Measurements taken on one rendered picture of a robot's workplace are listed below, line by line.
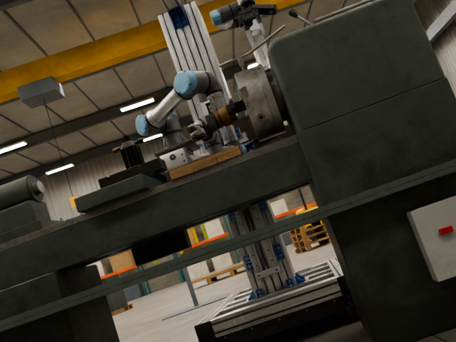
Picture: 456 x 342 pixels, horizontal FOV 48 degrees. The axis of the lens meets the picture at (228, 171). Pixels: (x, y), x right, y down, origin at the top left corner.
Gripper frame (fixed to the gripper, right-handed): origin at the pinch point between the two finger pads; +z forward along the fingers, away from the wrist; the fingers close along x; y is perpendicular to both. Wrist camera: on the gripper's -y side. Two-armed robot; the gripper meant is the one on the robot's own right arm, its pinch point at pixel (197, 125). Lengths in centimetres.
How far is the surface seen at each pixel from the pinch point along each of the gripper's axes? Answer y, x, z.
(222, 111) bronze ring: -12.4, 1.7, -0.7
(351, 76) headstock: -66, -8, 12
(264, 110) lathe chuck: -30.3, -6.7, 7.7
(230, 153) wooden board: -11.9, -19.0, 13.6
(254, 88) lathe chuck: -29.6, 3.0, 9.2
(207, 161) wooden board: -2.0, -19.1, 14.5
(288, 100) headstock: -40.8, -8.2, 14.3
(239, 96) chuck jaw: -22.3, 3.0, 7.7
